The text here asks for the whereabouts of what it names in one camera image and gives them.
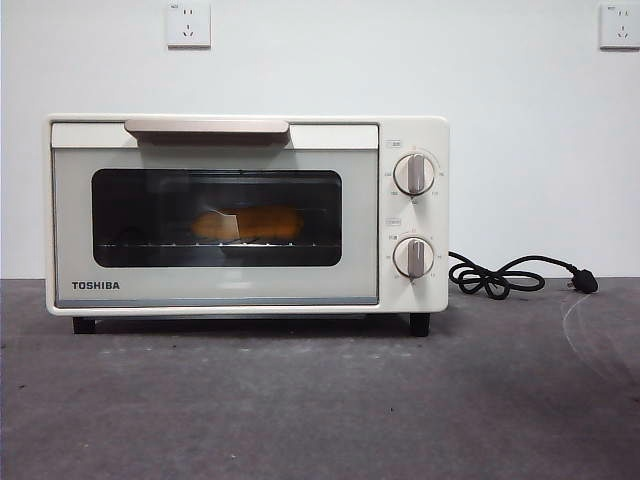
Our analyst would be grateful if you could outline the yellow corn cob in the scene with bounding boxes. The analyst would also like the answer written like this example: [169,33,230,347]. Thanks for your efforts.
[192,204,304,240]

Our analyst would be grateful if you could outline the glass oven door with handle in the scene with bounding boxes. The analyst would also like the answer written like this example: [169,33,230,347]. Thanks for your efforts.
[51,118,380,307]

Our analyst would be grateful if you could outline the cream oven knob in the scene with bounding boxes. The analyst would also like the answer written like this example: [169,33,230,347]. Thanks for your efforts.
[392,236,436,279]
[392,153,436,196]

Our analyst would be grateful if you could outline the cream Toshiba toaster oven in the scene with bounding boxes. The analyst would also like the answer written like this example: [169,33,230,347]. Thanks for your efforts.
[45,113,450,336]

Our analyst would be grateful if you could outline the metal wire oven rack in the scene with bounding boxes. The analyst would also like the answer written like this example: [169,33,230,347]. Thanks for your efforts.
[94,240,341,251]

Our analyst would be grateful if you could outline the black power cable with plug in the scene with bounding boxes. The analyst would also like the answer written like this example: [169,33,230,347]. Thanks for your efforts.
[448,251,600,300]

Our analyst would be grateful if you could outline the white wall socket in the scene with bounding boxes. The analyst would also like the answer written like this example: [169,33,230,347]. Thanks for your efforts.
[167,2,212,50]
[599,3,640,50]

